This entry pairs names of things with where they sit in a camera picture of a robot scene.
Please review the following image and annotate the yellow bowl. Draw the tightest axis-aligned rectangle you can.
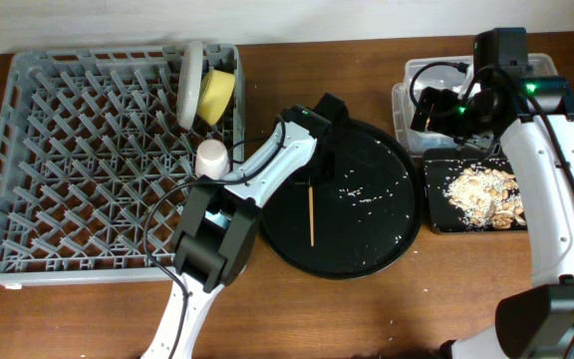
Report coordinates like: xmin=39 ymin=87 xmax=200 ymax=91
xmin=197 ymin=69 xmax=235 ymax=126

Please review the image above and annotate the round black tray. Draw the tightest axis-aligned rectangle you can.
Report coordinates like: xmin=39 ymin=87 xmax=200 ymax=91
xmin=260 ymin=120 xmax=425 ymax=279

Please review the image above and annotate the grey dishwasher rack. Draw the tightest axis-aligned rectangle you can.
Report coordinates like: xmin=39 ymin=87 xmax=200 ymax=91
xmin=0 ymin=44 xmax=245 ymax=289

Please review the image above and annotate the pink plastic cup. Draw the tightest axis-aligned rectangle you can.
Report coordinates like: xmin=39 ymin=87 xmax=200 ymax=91
xmin=194 ymin=139 xmax=229 ymax=180

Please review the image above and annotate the grey round plate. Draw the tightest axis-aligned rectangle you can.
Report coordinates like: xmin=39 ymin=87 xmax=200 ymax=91
xmin=176 ymin=41 xmax=203 ymax=130

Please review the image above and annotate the wooden chopstick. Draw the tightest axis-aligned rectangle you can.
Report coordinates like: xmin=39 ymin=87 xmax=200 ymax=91
xmin=308 ymin=185 xmax=315 ymax=247

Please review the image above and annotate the food scraps and rice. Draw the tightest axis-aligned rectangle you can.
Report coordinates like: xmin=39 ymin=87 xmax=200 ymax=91
xmin=442 ymin=167 xmax=526 ymax=230

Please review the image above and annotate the clear plastic bin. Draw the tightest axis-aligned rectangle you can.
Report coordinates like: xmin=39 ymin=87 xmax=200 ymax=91
xmin=391 ymin=53 xmax=560 ymax=156

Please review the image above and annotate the black rectangular tray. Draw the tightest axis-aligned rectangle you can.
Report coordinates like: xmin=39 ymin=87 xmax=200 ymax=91
xmin=422 ymin=149 xmax=527 ymax=233

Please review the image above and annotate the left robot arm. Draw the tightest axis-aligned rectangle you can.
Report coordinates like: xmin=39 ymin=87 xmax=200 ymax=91
xmin=144 ymin=94 xmax=349 ymax=358

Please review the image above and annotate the blue plastic cup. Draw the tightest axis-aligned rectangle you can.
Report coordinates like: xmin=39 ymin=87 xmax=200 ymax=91
xmin=205 ymin=211 xmax=231 ymax=227

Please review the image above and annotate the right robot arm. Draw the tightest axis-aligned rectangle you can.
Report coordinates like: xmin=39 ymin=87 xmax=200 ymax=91
xmin=410 ymin=27 xmax=574 ymax=358

